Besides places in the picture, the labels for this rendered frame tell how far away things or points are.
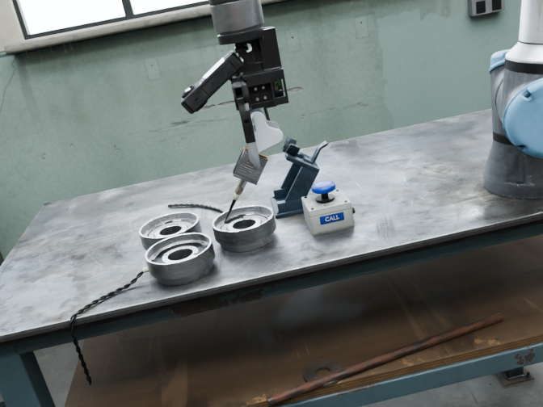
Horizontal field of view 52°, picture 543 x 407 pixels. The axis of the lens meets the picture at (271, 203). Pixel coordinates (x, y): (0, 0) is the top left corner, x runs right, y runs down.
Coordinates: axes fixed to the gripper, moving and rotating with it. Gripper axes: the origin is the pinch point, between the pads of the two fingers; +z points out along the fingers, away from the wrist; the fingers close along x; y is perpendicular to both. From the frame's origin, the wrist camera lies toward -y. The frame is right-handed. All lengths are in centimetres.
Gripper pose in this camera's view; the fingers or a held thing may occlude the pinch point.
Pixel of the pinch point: (252, 159)
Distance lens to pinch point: 92.1
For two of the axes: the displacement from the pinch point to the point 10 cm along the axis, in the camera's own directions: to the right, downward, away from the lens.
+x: -0.9, -3.5, 9.3
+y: 9.8, -2.0, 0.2
